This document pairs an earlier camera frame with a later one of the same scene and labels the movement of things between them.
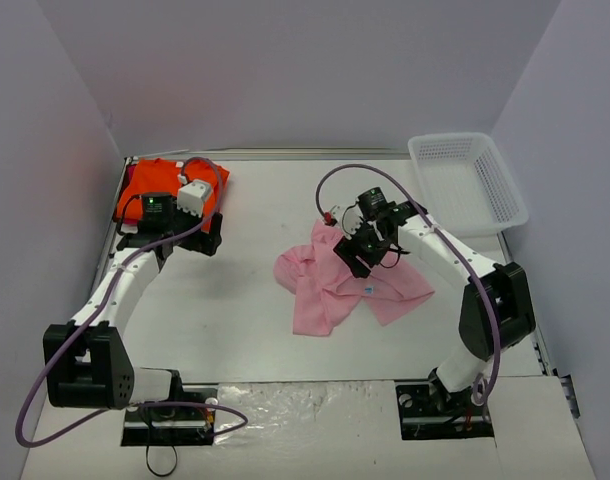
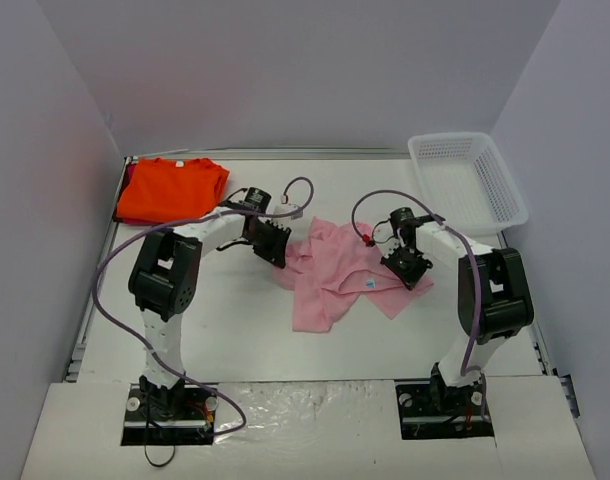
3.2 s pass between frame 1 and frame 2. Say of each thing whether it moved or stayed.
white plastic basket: stayed
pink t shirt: stayed
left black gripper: moved
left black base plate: stayed
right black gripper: moved
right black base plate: stayed
